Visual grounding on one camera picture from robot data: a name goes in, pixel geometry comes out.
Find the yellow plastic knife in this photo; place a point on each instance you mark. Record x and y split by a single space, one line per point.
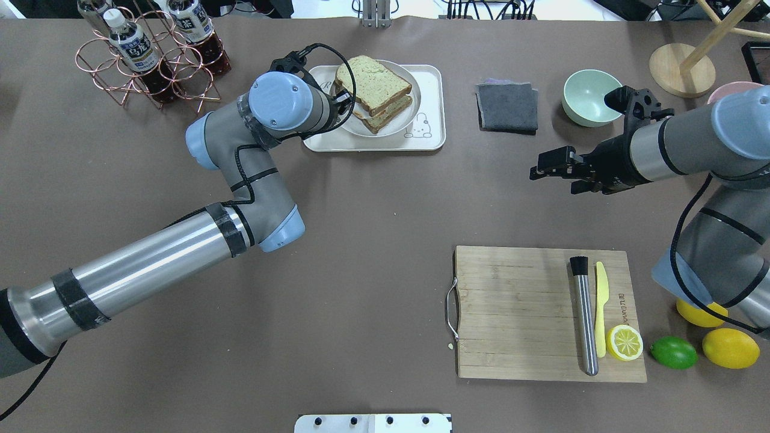
601 298

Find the green lime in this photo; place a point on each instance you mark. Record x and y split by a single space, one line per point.
674 352

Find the aluminium frame post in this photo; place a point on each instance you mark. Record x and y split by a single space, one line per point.
375 13

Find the tea bottle one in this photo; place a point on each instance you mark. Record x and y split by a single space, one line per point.
140 56

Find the green bowl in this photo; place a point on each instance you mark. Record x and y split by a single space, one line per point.
583 97

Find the tea bottle two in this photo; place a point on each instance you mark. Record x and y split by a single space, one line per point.
193 22

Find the grey folded cloth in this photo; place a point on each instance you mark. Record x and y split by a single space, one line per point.
506 106

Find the wooden cutting board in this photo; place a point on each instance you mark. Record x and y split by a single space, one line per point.
517 314

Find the half lemon slice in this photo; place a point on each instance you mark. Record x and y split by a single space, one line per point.
624 342

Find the plain bread slice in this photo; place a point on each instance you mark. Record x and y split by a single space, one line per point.
376 87

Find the tea bottle three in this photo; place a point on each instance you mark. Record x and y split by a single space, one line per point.
93 11

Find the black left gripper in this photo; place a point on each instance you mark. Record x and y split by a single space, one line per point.
343 103

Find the pink bowl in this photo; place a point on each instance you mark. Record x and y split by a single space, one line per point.
731 88

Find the wooden mug tree stand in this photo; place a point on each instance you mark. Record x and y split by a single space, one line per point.
686 71

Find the cream rabbit tray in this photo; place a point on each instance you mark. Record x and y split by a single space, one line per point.
426 133

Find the white round plate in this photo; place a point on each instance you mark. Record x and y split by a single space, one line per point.
401 121

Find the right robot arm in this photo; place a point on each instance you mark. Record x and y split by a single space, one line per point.
714 260

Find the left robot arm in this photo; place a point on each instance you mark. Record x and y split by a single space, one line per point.
236 139

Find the copper wire bottle rack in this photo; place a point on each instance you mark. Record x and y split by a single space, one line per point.
165 51

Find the metal cylinder tool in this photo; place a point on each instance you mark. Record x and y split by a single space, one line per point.
579 270

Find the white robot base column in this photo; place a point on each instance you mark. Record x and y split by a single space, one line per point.
375 422

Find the yellow lemon two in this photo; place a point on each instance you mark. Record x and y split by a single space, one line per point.
697 316

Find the yellow lemon one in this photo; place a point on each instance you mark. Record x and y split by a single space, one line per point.
730 348

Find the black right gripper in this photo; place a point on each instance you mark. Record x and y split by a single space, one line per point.
613 160

